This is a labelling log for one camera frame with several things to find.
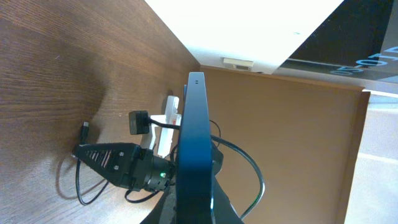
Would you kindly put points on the white wall socket plate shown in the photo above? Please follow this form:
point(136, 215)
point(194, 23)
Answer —
point(236, 64)

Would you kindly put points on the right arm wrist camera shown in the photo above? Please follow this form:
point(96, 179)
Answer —
point(140, 124)

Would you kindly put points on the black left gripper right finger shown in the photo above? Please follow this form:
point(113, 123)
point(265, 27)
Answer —
point(223, 210)

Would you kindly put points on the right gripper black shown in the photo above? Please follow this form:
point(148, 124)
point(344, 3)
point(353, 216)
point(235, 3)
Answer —
point(127, 165)

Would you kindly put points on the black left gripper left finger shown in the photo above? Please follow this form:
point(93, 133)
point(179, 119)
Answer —
point(165, 210)

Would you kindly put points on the blue Samsung Galaxy smartphone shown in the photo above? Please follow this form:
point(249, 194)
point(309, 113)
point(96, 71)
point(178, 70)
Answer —
point(194, 176)

